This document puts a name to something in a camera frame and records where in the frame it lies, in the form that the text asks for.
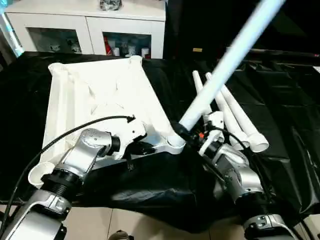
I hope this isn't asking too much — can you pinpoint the black flat monitor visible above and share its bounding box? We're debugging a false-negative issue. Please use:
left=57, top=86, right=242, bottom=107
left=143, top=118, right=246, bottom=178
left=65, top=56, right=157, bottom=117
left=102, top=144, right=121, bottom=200
left=224, top=0, right=320, bottom=58

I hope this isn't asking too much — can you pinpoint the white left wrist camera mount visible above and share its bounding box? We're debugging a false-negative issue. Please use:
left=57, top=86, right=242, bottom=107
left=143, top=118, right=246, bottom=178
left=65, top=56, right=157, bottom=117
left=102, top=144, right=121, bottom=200
left=113, top=115, right=149, bottom=161

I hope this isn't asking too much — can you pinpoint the pale teal translucent object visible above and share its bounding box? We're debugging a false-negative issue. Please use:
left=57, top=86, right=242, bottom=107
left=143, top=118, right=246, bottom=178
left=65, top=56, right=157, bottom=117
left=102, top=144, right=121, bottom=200
left=0, top=9, right=25, bottom=59

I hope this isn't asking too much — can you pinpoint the black glossy mat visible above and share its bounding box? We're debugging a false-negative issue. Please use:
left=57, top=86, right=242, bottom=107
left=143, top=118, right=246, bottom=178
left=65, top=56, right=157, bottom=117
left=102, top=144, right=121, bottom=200
left=0, top=51, right=320, bottom=233

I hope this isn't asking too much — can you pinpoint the white plastic table top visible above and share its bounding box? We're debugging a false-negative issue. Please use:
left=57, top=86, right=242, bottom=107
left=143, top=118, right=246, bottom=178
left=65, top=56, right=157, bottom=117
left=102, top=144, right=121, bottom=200
left=27, top=55, right=187, bottom=190

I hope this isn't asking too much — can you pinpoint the dark brown rounded object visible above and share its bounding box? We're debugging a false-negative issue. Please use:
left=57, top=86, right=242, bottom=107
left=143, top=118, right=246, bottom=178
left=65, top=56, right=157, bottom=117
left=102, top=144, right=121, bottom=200
left=109, top=229, right=133, bottom=240

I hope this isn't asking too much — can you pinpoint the tangled dark cable bundle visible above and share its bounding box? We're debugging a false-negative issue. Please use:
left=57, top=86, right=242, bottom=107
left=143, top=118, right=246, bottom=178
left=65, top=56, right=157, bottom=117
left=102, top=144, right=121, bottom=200
left=99, top=0, right=124, bottom=12

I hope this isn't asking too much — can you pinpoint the white glass door cabinet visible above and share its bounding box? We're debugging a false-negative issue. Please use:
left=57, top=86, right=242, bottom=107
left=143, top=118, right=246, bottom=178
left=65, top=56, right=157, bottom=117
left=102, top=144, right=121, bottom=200
left=4, top=0, right=167, bottom=60

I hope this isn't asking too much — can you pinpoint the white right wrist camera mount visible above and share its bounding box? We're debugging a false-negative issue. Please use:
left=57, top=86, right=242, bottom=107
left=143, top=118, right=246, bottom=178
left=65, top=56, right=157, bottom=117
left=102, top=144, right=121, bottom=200
left=198, top=111, right=226, bottom=155

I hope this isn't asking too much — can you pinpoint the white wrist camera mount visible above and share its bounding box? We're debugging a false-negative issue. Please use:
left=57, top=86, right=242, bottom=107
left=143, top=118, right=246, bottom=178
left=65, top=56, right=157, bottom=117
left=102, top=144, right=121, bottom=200
left=113, top=115, right=149, bottom=161
left=198, top=111, right=226, bottom=155

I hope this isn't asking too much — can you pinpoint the red package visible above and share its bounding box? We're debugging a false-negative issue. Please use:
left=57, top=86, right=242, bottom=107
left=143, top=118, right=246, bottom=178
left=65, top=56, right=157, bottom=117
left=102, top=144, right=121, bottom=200
left=103, top=36, right=113, bottom=56

